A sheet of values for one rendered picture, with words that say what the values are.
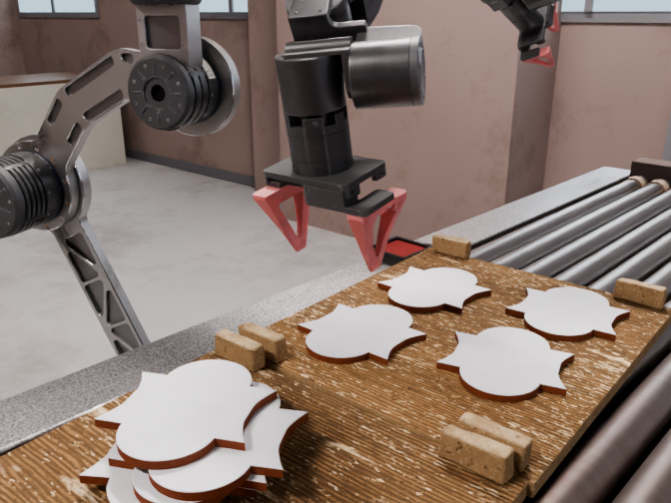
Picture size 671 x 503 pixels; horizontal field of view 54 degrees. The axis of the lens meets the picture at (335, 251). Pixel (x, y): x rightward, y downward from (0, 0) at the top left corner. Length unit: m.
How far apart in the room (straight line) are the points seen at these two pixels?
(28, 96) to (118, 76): 4.28
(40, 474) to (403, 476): 0.28
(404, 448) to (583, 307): 0.35
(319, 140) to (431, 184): 2.96
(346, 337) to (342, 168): 0.21
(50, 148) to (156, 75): 0.45
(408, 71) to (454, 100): 2.85
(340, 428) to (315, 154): 0.24
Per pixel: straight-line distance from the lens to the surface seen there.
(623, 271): 1.04
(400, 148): 3.61
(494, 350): 0.71
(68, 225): 1.74
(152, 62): 1.30
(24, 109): 5.76
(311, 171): 0.59
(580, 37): 3.59
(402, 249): 1.02
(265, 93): 4.73
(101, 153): 6.10
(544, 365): 0.69
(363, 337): 0.71
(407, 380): 0.66
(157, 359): 0.76
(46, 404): 0.71
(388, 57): 0.55
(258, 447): 0.51
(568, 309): 0.82
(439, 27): 3.43
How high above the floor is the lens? 1.28
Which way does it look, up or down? 20 degrees down
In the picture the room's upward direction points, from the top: straight up
